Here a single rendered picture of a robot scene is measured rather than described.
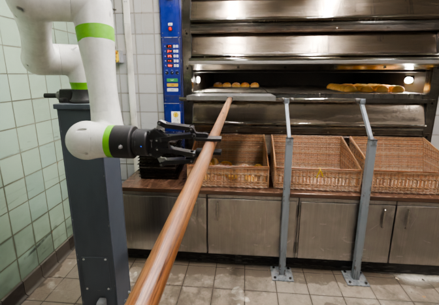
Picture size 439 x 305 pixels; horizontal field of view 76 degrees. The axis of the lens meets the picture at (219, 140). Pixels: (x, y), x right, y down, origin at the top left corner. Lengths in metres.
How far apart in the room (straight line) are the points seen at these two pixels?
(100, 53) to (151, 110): 1.49
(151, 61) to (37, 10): 1.47
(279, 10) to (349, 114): 0.95
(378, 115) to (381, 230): 0.88
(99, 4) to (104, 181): 0.76
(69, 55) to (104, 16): 0.40
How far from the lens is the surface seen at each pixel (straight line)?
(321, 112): 2.38
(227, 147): 2.30
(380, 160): 2.52
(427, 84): 2.69
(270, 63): 2.14
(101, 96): 0.96
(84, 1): 1.03
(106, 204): 1.45
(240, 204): 1.93
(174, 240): 0.37
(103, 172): 1.40
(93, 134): 0.82
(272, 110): 2.32
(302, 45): 2.33
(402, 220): 2.20
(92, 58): 0.98
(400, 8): 2.56
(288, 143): 1.75
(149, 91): 2.41
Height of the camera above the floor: 1.33
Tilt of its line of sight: 13 degrees down
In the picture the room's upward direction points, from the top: straight up
